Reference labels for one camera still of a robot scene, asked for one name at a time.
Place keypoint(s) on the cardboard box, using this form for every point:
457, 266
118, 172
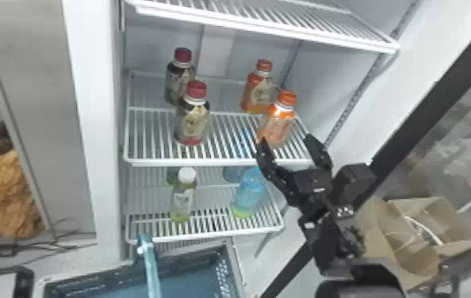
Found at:
393, 241

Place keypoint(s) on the white fridge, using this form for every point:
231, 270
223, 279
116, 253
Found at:
94, 125

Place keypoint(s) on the fridge door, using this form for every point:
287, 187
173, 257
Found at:
427, 112

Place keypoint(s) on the dark bottle red cap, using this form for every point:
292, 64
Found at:
178, 79
192, 118

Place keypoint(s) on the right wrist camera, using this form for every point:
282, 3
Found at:
352, 181

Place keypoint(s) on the orange bottle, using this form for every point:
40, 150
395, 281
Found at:
278, 122
258, 91

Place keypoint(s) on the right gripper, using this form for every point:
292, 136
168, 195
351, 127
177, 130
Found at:
308, 187

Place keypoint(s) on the green bottle white cap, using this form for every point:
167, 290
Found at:
181, 197

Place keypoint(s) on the blue basket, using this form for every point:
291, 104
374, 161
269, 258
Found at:
185, 283

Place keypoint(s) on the blue bottle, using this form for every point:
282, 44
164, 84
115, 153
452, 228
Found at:
249, 191
232, 173

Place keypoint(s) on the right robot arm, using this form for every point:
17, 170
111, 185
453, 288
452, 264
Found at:
335, 249

